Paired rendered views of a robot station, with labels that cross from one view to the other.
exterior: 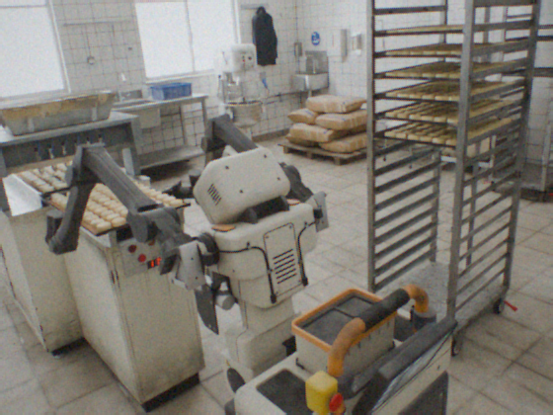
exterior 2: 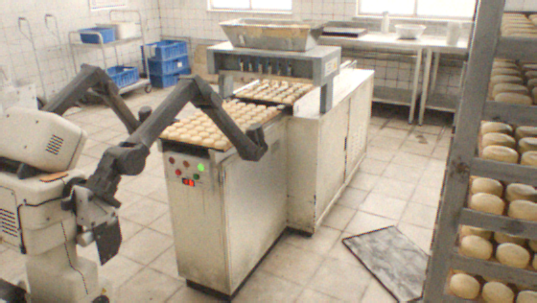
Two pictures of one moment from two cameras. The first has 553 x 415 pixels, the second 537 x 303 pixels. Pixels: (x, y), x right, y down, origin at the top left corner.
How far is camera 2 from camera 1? 1.80 m
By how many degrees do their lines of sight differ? 60
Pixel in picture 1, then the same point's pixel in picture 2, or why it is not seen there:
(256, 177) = (14, 135)
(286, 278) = (12, 233)
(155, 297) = (193, 210)
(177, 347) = (207, 259)
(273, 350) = (41, 285)
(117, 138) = (307, 72)
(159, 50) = not seen: outside the picture
